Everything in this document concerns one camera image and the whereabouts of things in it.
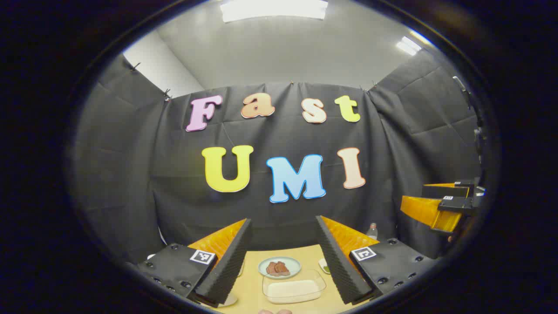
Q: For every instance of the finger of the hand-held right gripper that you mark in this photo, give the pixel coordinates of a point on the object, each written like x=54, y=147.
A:
x=427, y=211
x=444, y=192

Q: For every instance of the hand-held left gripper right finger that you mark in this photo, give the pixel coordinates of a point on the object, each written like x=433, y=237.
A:
x=340, y=270

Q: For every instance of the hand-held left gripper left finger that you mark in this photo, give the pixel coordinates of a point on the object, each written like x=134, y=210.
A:
x=226, y=270

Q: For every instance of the clear rice container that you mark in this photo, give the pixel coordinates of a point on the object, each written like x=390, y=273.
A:
x=270, y=275

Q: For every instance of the white divided dish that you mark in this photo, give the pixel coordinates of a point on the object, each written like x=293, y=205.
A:
x=322, y=261

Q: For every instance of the red meat piece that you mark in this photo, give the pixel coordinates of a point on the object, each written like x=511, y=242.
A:
x=271, y=268
x=283, y=269

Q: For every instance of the pale green plate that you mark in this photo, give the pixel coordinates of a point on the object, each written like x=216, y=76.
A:
x=294, y=264

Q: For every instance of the clear plastic water bottle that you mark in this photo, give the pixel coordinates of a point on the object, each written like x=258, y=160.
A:
x=372, y=232

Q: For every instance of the pinkish rounded object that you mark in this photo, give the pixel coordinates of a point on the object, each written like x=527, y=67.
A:
x=274, y=312

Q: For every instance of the black backdrop cloth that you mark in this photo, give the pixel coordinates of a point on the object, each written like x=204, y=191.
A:
x=279, y=218

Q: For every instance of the ceiling light panel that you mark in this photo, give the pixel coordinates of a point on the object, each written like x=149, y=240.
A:
x=274, y=9
x=409, y=46

